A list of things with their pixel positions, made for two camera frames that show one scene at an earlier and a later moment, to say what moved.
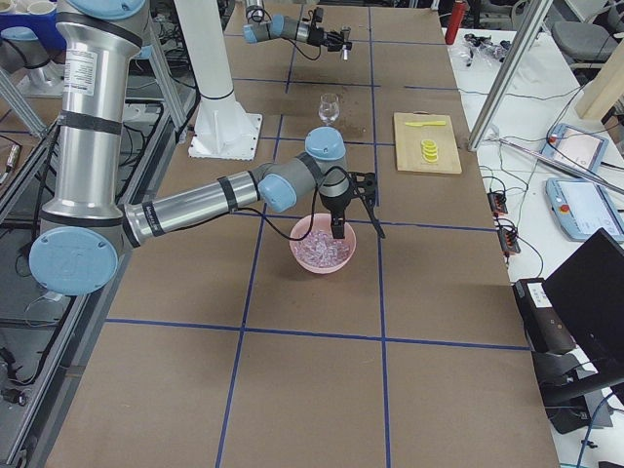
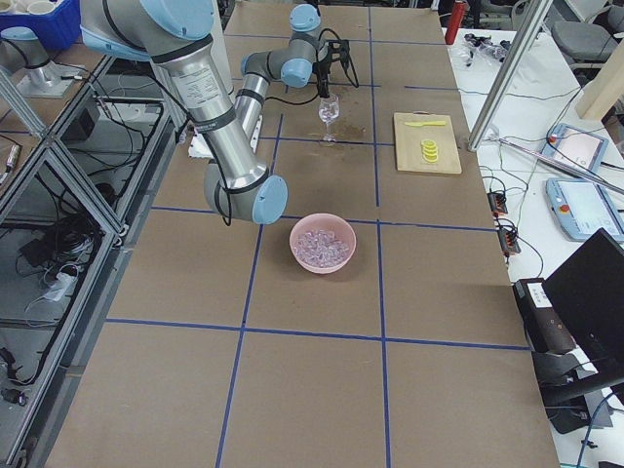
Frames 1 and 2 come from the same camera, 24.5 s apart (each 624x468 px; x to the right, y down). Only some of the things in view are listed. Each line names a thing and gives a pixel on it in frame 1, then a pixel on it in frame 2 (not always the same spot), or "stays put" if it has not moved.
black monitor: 588,292 stays put
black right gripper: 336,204 to 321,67
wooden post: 601,96 stays put
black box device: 546,325 stays put
